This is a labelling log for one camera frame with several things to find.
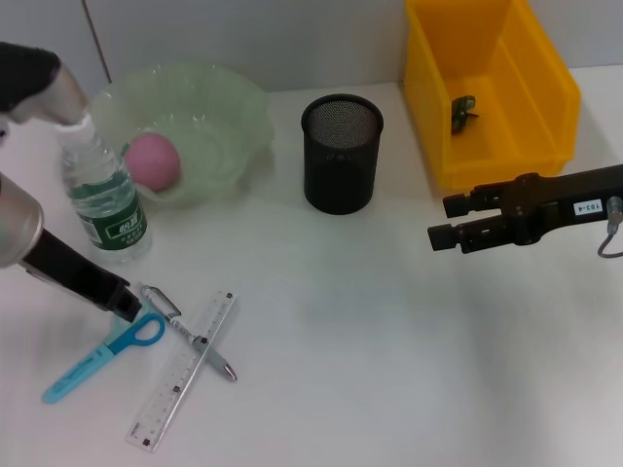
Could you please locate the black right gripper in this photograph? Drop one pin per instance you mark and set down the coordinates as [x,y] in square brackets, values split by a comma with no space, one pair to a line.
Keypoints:
[560,202]

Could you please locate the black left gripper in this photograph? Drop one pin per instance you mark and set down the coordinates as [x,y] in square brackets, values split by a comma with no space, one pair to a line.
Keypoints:
[68,267]

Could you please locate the blue scissors with sheath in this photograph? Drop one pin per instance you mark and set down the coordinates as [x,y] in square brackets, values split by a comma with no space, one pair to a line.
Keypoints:
[78,372]

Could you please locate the clear water bottle green label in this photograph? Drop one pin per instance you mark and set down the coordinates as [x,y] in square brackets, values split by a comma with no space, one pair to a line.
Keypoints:
[114,219]

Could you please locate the transparent plastic ruler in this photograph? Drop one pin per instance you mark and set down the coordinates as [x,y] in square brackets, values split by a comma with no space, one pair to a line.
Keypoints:
[165,399]

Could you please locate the green plastic wrapper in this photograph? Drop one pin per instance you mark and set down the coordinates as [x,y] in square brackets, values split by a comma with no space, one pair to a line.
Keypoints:
[462,112]

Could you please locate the pink peach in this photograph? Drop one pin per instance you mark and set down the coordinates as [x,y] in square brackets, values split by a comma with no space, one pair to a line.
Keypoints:
[153,163]

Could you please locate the silver ballpoint pen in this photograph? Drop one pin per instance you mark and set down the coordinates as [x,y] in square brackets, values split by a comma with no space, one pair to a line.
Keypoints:
[214,360]

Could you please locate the black mesh pen holder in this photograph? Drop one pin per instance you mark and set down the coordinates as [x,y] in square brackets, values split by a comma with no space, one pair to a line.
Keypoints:
[340,165]

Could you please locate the green glass fruit plate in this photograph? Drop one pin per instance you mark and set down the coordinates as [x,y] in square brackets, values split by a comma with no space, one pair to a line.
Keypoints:
[219,121]

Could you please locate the yellow plastic bin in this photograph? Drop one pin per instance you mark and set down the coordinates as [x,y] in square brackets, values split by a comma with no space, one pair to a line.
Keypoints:
[511,107]

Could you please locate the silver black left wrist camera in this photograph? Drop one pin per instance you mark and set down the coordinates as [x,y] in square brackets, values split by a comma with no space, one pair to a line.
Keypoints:
[34,82]

